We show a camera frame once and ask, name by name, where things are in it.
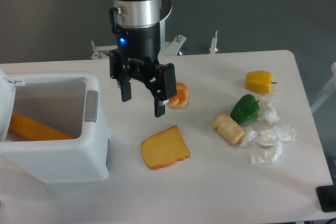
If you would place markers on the white plastic trash can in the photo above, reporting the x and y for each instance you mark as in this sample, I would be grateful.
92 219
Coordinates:
68 102

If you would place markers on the white frame at right edge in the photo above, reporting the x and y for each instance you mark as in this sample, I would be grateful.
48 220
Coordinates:
326 91

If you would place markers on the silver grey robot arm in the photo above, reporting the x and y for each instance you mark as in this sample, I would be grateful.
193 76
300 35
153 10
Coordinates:
136 25

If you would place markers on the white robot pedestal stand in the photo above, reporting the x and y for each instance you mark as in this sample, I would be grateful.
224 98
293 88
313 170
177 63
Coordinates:
169 49

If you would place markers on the knotted bread roll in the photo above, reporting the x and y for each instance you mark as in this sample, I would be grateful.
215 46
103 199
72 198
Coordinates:
180 100

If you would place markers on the crumpled white tissue left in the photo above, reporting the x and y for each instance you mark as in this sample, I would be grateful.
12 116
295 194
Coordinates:
249 135

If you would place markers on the green bell pepper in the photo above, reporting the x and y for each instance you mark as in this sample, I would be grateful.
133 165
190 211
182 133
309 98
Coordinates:
245 109

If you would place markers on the crumpled white tissue upper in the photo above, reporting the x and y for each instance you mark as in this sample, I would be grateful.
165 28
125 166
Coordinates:
267 112

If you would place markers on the black device at table edge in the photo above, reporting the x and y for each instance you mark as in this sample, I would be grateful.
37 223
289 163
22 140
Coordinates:
326 197

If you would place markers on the pale yellow waffle pastry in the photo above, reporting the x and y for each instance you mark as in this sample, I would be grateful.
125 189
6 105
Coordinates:
229 129

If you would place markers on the yellow corn piece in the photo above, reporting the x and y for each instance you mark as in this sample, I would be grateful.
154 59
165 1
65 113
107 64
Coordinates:
259 81

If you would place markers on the orange bread in trash can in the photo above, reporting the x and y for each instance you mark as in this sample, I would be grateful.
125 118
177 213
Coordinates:
32 130

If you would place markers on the crumpled white tissue lower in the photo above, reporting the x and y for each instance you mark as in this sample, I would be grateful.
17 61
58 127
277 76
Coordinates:
268 155

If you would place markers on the crumpled white tissue middle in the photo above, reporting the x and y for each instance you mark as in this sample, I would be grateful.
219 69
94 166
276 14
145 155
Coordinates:
276 135

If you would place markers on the orange toast slice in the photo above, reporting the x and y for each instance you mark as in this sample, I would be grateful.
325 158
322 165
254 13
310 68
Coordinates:
164 149

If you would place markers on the crumpled white tissue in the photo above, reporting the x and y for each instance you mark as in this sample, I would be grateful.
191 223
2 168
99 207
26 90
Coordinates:
249 135
268 155
267 112
276 135

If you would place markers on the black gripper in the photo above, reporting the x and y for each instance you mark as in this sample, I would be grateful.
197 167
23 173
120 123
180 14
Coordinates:
136 57

